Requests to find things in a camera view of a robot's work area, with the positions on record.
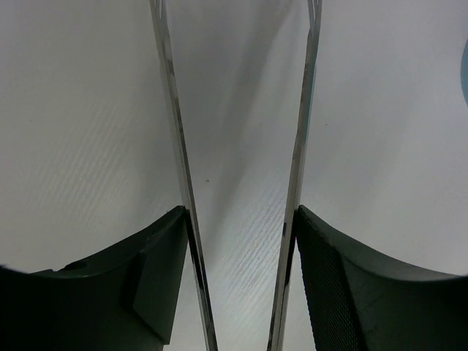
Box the light blue cylindrical container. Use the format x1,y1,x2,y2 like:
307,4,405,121
460,40,468,105

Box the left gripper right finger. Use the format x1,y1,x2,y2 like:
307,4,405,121
293,206,467,350

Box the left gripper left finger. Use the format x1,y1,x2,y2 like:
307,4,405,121
1,206,187,350

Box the metal tongs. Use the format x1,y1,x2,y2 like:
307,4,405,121
149,1,322,350

